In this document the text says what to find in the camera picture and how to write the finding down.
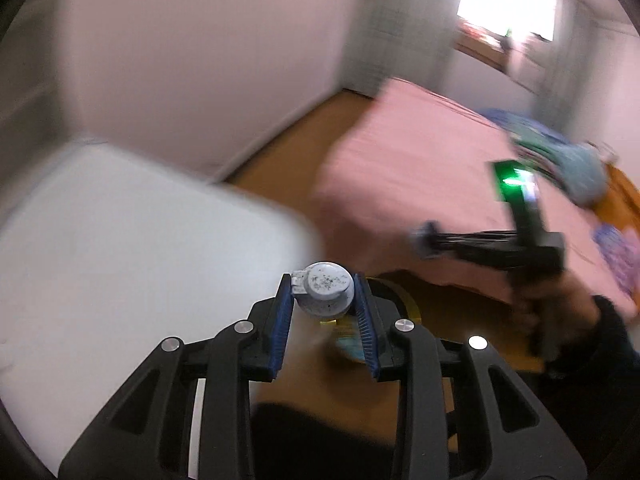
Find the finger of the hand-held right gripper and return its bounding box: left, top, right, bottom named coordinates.
left=411, top=221, right=520, bottom=245
left=414, top=241, right=521, bottom=267

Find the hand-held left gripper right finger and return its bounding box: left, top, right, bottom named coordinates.
left=353, top=273, right=587, bottom=480

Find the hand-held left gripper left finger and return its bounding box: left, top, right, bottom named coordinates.
left=57, top=274, right=294, bottom=480

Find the grey flip-cap bottle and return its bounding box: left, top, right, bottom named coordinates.
left=290, top=261, right=356, bottom=319

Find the person's right forearm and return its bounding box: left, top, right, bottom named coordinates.
left=545, top=294, right=640, bottom=480

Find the person's right hand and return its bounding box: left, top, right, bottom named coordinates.
left=512, top=270, right=603, bottom=358

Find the pink bed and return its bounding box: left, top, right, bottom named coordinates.
left=310, top=77, right=640, bottom=313

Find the blue clothes pile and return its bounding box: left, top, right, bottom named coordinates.
left=487, top=109, right=610, bottom=207

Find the purple patterned cloth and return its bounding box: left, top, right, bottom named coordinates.
left=591, top=225, right=640, bottom=297

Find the orange cloth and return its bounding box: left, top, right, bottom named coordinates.
left=594, top=164, right=640, bottom=242

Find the grey checked curtain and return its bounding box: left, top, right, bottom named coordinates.
left=534, top=0, right=603, bottom=113
left=345, top=0, right=463, bottom=97

